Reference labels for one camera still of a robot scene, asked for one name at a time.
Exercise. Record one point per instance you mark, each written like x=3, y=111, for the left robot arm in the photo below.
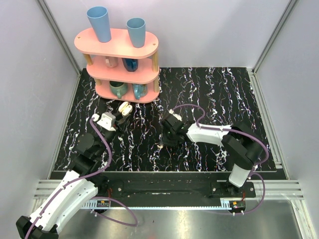
x=81, y=183

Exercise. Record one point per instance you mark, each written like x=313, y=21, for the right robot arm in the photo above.
x=239, y=141

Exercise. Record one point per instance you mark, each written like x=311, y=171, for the white earbuds charging case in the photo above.
x=125, y=109

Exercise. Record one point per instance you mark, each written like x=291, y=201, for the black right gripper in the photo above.
x=164, y=140

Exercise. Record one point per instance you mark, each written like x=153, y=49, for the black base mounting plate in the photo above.
x=172, y=189

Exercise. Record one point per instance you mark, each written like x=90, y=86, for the tall blue cup left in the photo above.
x=98, y=17

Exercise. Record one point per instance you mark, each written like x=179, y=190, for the pink mug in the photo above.
x=111, y=62

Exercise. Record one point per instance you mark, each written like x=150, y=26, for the blue cup right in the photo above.
x=137, y=31

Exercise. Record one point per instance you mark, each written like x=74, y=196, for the pink three-tier shelf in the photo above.
x=119, y=61

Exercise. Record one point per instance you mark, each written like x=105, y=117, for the dark blue mug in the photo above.
x=131, y=65

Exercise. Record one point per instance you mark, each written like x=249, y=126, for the blue butterfly mug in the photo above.
x=140, y=90

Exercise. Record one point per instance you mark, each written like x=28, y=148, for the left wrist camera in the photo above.
x=107, y=121

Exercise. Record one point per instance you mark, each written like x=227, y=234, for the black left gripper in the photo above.
x=119, y=116

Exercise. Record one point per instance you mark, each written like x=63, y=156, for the green ceramic mug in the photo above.
x=119, y=89

